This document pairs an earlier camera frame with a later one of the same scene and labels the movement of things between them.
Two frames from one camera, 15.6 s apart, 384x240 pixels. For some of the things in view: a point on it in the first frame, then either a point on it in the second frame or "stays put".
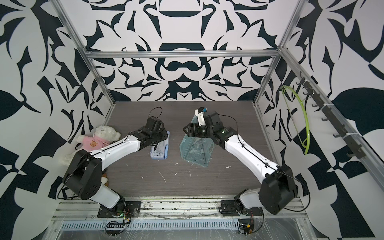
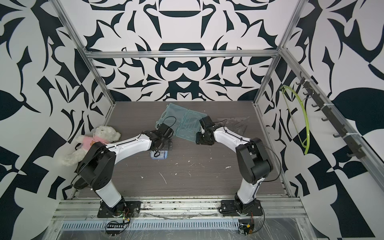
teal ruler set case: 196,150 to 185,123
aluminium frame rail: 181,208 stays put
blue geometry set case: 162,151 stays put
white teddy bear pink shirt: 103,136 stays put
